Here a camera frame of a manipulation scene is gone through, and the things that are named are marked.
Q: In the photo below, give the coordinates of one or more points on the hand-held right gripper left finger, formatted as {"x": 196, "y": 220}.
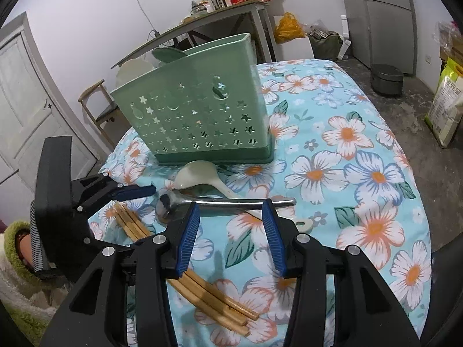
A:
{"x": 188, "y": 238}

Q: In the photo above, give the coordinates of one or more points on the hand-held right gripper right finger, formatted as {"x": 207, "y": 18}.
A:
{"x": 273, "y": 238}

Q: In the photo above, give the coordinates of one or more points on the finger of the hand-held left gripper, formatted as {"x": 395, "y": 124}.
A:
{"x": 90, "y": 229}
{"x": 135, "y": 192}

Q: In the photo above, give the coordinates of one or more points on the metal ladle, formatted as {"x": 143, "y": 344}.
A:
{"x": 224, "y": 202}

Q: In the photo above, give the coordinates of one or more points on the white rice spoon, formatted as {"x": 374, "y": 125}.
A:
{"x": 195, "y": 177}

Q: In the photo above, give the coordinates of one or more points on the green plastic utensil holder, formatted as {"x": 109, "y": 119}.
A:
{"x": 188, "y": 115}

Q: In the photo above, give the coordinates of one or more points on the person's left forearm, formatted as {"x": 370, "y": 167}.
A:
{"x": 14, "y": 289}

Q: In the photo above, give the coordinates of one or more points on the wooden chair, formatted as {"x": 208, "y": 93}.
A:
{"x": 108, "y": 112}

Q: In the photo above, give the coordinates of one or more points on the white door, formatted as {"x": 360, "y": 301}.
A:
{"x": 25, "y": 97}

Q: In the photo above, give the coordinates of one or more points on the floral blanket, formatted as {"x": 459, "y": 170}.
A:
{"x": 361, "y": 188}

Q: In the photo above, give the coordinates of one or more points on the white round seat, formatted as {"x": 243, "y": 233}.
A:
{"x": 134, "y": 70}

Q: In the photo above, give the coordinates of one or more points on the green rice paddle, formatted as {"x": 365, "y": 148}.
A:
{"x": 166, "y": 55}

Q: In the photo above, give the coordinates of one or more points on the white box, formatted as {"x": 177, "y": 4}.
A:
{"x": 293, "y": 50}

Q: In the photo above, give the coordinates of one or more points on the grey trash can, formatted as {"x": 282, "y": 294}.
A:
{"x": 387, "y": 79}

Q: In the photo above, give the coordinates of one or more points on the green bag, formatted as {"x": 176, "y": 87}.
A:
{"x": 325, "y": 47}

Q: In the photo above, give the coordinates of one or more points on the white-legged table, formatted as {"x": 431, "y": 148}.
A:
{"x": 264, "y": 36}

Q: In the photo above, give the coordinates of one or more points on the yellow plastic bag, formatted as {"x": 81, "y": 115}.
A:
{"x": 287, "y": 27}

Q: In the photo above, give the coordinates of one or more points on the large rice bag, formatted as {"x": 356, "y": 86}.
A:
{"x": 446, "y": 104}

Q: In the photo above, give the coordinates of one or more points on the white upright panel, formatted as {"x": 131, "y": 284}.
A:
{"x": 345, "y": 29}

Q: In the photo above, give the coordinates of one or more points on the silver refrigerator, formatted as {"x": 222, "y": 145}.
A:
{"x": 383, "y": 25}

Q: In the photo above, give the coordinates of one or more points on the clear plastic bag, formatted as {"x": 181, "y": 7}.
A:
{"x": 448, "y": 36}

